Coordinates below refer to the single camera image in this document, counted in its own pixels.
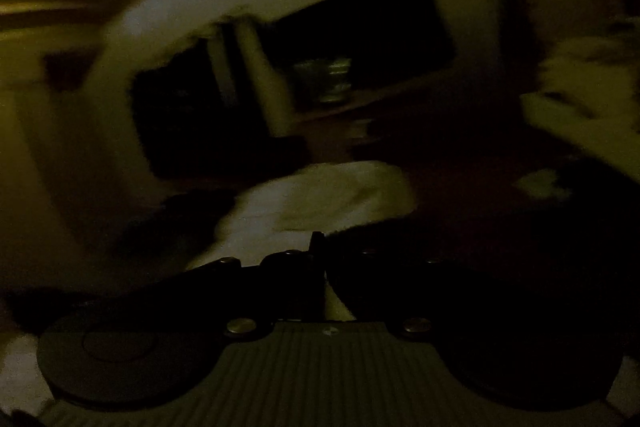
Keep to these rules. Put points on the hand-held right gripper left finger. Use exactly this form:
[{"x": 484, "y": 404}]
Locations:
[{"x": 307, "y": 277}]

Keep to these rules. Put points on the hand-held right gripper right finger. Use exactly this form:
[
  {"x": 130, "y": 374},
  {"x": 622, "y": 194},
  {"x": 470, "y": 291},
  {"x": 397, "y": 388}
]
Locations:
[{"x": 345, "y": 277}]

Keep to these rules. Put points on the black white checkered garment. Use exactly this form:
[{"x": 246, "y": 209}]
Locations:
[{"x": 320, "y": 197}]

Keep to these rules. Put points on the shiny jars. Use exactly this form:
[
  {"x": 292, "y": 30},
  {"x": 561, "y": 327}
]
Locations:
[{"x": 322, "y": 79}]

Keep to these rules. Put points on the dark wall television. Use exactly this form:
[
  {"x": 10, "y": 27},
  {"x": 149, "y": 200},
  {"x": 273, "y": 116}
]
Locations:
[{"x": 380, "y": 32}]

